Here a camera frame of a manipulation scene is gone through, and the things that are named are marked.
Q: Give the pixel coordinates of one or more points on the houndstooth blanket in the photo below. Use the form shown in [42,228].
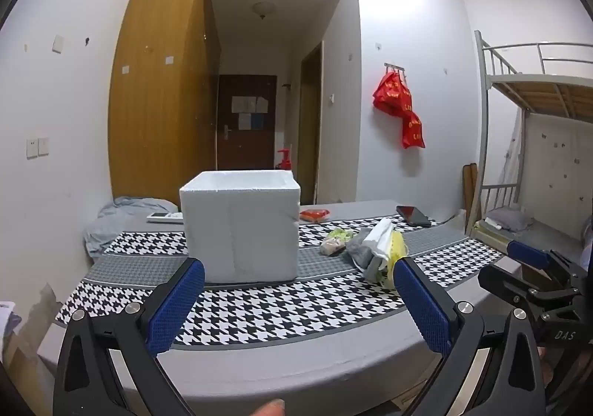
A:
[259,305]

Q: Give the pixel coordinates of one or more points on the open white booklet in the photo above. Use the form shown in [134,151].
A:
[9,318]

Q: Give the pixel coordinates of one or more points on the white wall switch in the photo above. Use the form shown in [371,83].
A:
[43,146]

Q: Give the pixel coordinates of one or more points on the ceiling lamp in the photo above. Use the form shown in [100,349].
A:
[264,9]

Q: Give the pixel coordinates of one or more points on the white foam box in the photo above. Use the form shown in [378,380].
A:
[241,231]

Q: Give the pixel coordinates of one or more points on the metal bunk bed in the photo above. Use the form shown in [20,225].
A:
[489,119]

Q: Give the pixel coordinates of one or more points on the yellow cloth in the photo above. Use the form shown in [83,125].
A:
[398,249]

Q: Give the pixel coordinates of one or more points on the grey bunk mattress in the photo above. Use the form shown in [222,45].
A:
[551,235]

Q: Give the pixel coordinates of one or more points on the white wall plate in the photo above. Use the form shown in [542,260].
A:
[58,43]

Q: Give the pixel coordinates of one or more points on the white hanging cloth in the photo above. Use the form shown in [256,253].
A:
[513,156]

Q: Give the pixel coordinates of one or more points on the blue-grey crumpled bedding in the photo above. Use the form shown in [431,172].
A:
[129,212]

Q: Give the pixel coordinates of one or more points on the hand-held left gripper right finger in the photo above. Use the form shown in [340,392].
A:
[419,309]

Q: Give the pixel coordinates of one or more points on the black smartphone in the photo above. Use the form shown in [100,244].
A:
[413,216]

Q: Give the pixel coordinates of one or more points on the white wall socket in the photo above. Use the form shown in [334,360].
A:
[31,148]

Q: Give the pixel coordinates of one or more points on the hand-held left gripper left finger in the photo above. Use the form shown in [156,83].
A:
[178,305]

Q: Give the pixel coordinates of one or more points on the metal wall hook rack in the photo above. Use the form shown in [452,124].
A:
[395,68]

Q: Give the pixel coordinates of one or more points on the white pump bottle red top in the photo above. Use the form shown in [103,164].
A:
[286,159]

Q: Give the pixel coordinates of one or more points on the person's left hand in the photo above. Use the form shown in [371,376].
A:
[271,407]

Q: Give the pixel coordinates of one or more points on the person's right hand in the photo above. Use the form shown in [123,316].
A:
[545,367]

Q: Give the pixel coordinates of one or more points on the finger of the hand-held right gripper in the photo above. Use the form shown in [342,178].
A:
[505,281]
[528,254]

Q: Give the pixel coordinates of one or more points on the grey pillow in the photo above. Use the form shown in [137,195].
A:
[507,218]

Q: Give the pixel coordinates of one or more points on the white paper notice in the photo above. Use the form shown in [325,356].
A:
[243,104]
[262,104]

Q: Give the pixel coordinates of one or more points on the wooden boards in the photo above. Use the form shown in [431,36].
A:
[470,193]

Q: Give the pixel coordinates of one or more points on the wooden side door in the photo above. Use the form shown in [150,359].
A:
[309,129]

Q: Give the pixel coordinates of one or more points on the brown entrance door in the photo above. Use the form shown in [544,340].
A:
[245,147]

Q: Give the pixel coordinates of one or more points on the wooden wardrobe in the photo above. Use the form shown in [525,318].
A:
[157,96]

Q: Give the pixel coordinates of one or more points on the white remote control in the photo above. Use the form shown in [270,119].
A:
[164,217]

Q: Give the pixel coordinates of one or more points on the red snack packet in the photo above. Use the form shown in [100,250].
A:
[314,215]

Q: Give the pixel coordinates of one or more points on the blue paper notice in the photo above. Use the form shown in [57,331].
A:
[252,120]

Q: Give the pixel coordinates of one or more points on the red plastic bags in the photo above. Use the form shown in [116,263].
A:
[398,105]

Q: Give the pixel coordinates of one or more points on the grey cloth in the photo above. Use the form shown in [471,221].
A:
[361,254]

